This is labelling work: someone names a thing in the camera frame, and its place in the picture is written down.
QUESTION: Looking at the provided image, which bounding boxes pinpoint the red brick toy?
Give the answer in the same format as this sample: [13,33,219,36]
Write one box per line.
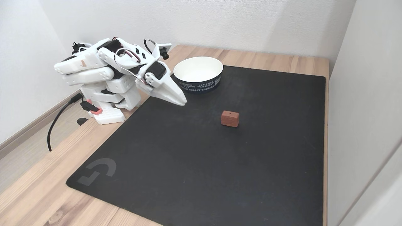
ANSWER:
[221,110,239,127]

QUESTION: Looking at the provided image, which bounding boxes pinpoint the black and orange table clamp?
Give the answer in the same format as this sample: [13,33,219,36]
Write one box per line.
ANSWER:
[76,99,103,126]

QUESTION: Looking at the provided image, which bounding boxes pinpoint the black desk mat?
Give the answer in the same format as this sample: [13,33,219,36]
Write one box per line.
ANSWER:
[66,65,326,226]

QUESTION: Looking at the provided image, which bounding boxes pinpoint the black camera on white mount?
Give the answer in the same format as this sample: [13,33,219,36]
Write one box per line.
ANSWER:
[152,43,172,60]

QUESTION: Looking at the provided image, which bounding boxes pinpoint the grey camera cable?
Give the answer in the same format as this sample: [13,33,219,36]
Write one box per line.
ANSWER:
[144,39,157,54]

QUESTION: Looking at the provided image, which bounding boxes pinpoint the servo wire loop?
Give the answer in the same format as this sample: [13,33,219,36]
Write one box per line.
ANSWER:
[114,48,149,86]

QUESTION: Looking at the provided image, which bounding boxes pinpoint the black power cable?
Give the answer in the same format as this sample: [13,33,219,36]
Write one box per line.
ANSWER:
[47,94,84,152]

